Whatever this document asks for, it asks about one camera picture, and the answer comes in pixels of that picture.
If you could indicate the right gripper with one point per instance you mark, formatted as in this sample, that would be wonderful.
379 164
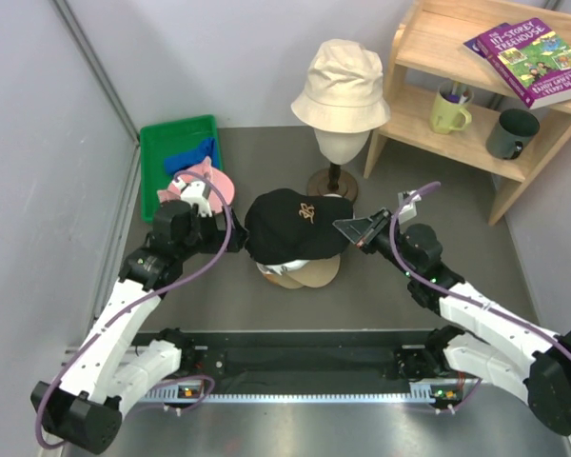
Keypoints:
360 231

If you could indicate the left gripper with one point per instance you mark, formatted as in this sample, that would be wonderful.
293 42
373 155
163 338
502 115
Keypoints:
218 235

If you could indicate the pink white baseball cap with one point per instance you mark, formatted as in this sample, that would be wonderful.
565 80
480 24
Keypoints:
218 181

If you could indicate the black cap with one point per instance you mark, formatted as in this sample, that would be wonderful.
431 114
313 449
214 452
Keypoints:
284 225

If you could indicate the cream bucket hat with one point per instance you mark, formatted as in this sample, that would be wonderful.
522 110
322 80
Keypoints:
343 90

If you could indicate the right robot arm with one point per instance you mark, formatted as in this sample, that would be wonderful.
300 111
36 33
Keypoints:
484 339

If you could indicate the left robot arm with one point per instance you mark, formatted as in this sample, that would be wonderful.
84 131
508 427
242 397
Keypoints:
87 401

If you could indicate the wooden mushroom hat stand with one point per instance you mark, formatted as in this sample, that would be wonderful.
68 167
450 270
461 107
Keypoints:
271 276

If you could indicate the cream mannequin head stand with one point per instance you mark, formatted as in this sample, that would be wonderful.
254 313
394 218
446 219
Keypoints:
339 149

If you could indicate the blue item in bin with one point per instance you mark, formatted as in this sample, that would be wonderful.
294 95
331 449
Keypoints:
207 148

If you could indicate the green plastic bin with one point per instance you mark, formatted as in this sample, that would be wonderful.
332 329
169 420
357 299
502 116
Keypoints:
161 141

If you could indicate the light green mug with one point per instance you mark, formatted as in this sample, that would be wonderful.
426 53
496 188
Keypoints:
447 117

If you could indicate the pens in mug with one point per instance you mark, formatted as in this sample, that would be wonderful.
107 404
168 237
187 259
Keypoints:
457 93

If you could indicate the dark grey mug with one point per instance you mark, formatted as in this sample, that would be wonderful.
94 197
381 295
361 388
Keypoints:
512 133

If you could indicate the purple treehouse book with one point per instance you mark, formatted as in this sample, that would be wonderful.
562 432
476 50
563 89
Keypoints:
533 60

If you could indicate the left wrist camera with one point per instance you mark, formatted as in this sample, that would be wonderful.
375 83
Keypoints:
198 194

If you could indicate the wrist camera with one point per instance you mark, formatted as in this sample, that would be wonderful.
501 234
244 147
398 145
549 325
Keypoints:
198 194
408 211

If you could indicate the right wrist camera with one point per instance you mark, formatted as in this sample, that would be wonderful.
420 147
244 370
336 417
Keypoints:
408 211

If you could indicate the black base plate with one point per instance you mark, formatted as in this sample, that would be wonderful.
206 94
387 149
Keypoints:
322 362

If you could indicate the aluminium rail frame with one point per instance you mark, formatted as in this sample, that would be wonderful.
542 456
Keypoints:
343 401

